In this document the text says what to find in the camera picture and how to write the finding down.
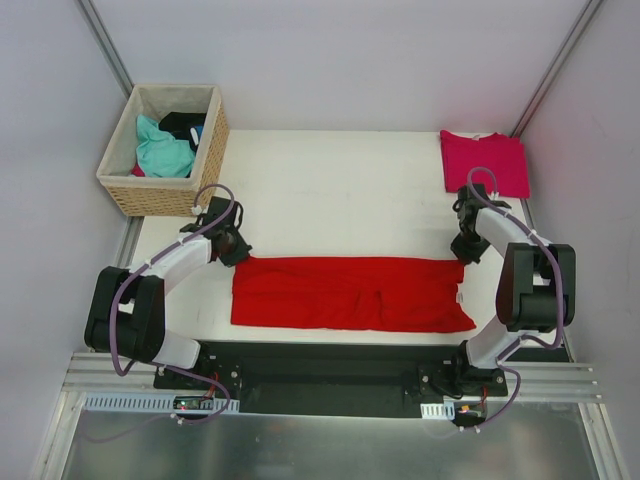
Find magenta t shirt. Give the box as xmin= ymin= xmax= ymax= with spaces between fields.
xmin=439 ymin=130 xmax=531 ymax=199

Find red t shirt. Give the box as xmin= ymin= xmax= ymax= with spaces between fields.
xmin=231 ymin=257 xmax=476 ymax=334

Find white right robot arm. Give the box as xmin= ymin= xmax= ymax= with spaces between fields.
xmin=446 ymin=183 xmax=576 ymax=397

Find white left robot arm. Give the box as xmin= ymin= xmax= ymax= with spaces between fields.
xmin=84 ymin=197 xmax=251 ymax=389

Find wicker laundry basket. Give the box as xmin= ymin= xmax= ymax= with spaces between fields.
xmin=97 ymin=84 xmax=229 ymax=216

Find teal t shirt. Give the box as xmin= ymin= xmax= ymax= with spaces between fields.
xmin=131 ymin=115 xmax=195 ymax=178

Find black printed t shirt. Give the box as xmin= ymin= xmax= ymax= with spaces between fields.
xmin=158 ymin=112 xmax=206 ymax=150

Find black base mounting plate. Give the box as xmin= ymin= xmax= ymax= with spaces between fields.
xmin=153 ymin=340 xmax=511 ymax=419

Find right slotted cable duct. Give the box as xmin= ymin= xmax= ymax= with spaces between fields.
xmin=420 ymin=402 xmax=455 ymax=421

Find slotted cable duct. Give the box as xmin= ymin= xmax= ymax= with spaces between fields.
xmin=420 ymin=402 xmax=455 ymax=421
xmin=84 ymin=393 xmax=240 ymax=415

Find aluminium frame rail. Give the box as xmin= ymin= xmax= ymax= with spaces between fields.
xmin=63 ymin=353 xmax=604 ymax=403

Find left slotted cable duct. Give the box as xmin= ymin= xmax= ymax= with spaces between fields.
xmin=84 ymin=393 xmax=240 ymax=415

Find left aluminium corner post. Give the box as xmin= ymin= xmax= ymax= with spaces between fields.
xmin=76 ymin=0 xmax=134 ymax=97

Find aluminium corner post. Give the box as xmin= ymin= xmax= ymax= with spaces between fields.
xmin=76 ymin=0 xmax=134 ymax=97
xmin=510 ymin=0 xmax=607 ymax=138

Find right aluminium corner post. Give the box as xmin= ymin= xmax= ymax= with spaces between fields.
xmin=510 ymin=0 xmax=607 ymax=138

